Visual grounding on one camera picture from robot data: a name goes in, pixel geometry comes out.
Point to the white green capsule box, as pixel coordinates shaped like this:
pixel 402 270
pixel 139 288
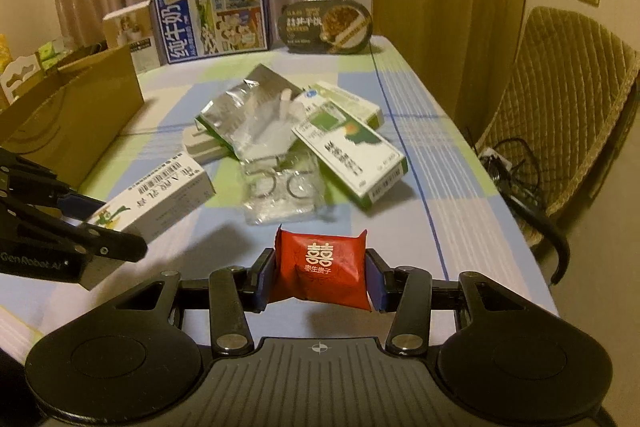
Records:
pixel 321 92

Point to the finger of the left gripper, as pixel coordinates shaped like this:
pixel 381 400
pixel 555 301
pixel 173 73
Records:
pixel 107 242

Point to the black instant rice bowl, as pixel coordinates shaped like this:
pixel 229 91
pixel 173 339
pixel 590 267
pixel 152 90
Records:
pixel 325 27

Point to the white charger block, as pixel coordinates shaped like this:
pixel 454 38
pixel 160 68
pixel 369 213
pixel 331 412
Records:
pixel 201 145

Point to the brown cardboard box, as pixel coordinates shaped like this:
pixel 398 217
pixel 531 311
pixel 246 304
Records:
pixel 66 122

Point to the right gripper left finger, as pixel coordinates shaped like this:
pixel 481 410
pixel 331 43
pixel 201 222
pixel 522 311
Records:
pixel 232 293

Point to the white green medicine box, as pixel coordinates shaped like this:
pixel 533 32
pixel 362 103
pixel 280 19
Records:
pixel 159 200

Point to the quilted brown chair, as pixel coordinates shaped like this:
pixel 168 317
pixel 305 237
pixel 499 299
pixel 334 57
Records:
pixel 571 88

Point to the clear bag with metal hook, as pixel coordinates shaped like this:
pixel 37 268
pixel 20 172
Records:
pixel 283 188

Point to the green tissue packs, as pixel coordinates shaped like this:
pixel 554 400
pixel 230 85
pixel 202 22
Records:
pixel 52 52

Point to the green white spray box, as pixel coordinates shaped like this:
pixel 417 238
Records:
pixel 365 163

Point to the red snack packet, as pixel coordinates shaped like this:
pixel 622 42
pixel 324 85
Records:
pixel 321 268

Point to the checked tablecloth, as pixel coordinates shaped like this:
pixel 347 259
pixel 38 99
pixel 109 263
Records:
pixel 444 215

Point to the silver foil pouch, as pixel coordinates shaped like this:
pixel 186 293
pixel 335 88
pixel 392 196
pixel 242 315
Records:
pixel 222 115

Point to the clear plastic tray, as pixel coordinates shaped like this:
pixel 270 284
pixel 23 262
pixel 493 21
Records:
pixel 266 127

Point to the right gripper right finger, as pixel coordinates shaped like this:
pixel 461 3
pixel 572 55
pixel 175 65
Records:
pixel 407 293

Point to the white cutout cardboard box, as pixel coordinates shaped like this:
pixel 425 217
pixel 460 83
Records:
pixel 17 73

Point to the blue milk carton box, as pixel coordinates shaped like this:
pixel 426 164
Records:
pixel 191 30

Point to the white figurine box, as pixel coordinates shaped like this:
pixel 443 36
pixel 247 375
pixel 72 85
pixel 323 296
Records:
pixel 132 27

